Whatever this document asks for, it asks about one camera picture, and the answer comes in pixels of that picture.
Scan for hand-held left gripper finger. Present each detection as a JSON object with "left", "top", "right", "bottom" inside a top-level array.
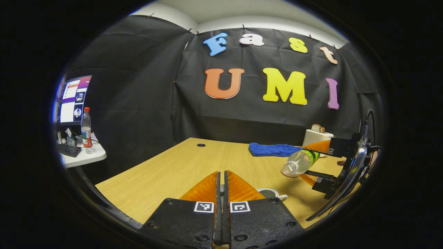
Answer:
[
  {"left": 223, "top": 170, "right": 305, "bottom": 249},
  {"left": 140, "top": 171, "right": 222, "bottom": 248}
]

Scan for clear green-label water bottle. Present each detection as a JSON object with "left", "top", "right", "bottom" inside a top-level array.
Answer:
[{"left": 281, "top": 149, "right": 321, "bottom": 178}]

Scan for white teacup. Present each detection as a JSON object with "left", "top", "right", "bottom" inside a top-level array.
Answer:
[{"left": 257, "top": 188, "right": 288, "bottom": 202}]

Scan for red-cap plastic bottle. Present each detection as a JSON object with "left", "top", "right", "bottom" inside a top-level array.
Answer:
[{"left": 81, "top": 107, "right": 94, "bottom": 155}]

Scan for white toaster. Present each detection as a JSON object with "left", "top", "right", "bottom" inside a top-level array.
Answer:
[{"left": 302, "top": 129, "right": 334, "bottom": 158}]

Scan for blue towel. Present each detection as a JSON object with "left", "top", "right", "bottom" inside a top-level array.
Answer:
[{"left": 248, "top": 142, "right": 302, "bottom": 157}]

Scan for white side table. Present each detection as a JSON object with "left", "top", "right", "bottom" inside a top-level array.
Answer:
[{"left": 60, "top": 132, "right": 107, "bottom": 168}]

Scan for black keyboard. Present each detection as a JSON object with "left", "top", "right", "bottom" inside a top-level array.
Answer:
[{"left": 56, "top": 144, "right": 82, "bottom": 158}]

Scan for computer monitor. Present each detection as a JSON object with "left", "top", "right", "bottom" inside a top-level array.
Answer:
[{"left": 56, "top": 75, "right": 92, "bottom": 125}]

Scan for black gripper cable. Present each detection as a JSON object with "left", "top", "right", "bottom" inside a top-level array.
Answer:
[{"left": 363, "top": 109, "right": 376, "bottom": 146}]

